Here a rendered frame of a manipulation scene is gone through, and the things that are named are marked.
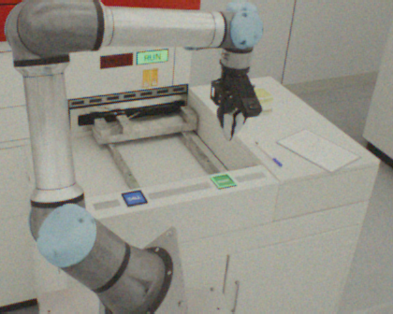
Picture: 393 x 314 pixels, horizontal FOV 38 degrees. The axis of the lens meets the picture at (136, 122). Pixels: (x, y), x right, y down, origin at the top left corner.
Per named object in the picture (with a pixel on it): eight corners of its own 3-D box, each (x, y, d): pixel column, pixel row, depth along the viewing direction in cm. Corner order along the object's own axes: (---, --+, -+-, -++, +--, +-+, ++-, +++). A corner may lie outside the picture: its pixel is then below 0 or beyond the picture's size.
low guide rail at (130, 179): (100, 137, 201) (100, 130, 200) (106, 136, 202) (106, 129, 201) (150, 223, 161) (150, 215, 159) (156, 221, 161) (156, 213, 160)
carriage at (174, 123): (92, 134, 198) (92, 126, 196) (187, 119, 209) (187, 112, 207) (98, 145, 191) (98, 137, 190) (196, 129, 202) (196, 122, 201)
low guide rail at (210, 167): (170, 126, 210) (170, 120, 208) (175, 125, 210) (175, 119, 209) (234, 206, 169) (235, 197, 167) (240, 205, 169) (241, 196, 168)
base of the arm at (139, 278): (166, 303, 106) (129, 276, 102) (109, 334, 112) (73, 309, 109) (166, 243, 119) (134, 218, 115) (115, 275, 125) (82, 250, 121)
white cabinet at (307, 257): (36, 312, 235) (22, 147, 195) (240, 263, 265) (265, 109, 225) (74, 458, 183) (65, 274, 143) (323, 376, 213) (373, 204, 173)
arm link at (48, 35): (32, -13, 95) (268, 1, 115) (17, -7, 105) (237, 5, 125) (33, 56, 96) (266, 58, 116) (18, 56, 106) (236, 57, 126)
